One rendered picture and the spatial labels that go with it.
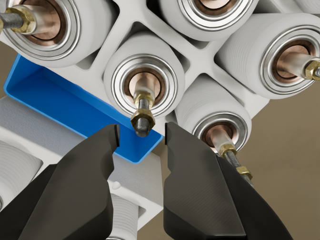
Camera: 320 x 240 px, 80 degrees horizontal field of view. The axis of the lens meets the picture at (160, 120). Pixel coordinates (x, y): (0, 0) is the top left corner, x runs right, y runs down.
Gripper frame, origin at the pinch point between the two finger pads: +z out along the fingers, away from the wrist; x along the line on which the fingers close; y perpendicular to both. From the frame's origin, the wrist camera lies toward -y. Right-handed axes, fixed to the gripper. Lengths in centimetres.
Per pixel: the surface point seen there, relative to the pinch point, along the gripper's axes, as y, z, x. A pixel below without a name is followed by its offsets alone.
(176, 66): -1.6, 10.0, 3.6
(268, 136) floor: 26, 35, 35
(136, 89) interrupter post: -0.2, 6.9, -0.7
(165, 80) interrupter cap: -0.2, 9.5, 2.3
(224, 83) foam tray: 2.7, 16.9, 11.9
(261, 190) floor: 49, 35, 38
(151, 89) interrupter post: -0.1, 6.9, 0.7
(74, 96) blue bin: 10.7, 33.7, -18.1
